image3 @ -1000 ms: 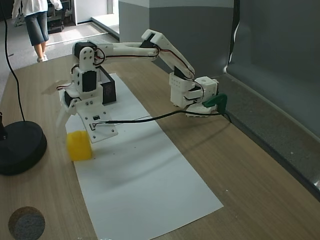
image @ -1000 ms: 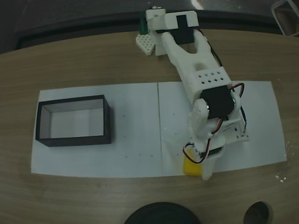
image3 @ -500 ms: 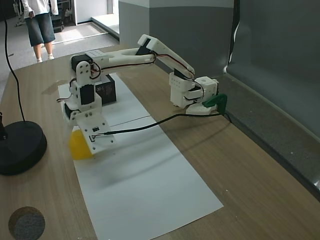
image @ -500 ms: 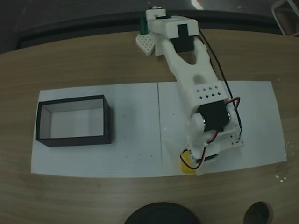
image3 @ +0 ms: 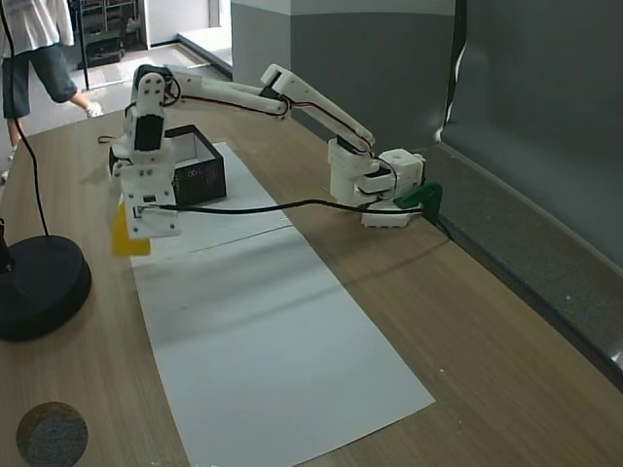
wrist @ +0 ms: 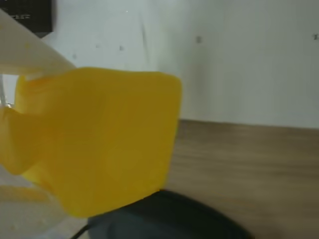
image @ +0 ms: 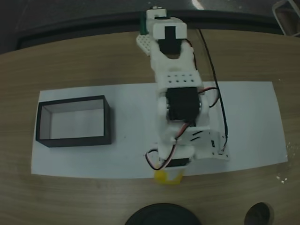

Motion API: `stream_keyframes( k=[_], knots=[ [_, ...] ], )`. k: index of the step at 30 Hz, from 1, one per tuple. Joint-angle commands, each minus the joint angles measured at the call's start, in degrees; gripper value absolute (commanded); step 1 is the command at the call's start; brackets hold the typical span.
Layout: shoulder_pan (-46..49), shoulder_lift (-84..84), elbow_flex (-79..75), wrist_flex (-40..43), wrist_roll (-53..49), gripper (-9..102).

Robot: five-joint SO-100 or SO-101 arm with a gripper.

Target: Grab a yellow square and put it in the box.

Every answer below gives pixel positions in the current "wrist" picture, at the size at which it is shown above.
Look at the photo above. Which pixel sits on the dark brown open box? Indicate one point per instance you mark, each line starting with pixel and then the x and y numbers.
pixel 30 15

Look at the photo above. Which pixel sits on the yellow square block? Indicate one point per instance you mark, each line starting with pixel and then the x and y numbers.
pixel 99 139

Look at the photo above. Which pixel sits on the black round stand base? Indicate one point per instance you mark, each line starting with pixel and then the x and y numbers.
pixel 162 219

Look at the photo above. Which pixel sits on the white paper sheet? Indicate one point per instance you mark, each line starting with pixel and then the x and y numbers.
pixel 236 74
pixel 99 35

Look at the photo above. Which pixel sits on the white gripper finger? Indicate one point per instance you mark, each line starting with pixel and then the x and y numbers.
pixel 22 214
pixel 27 49

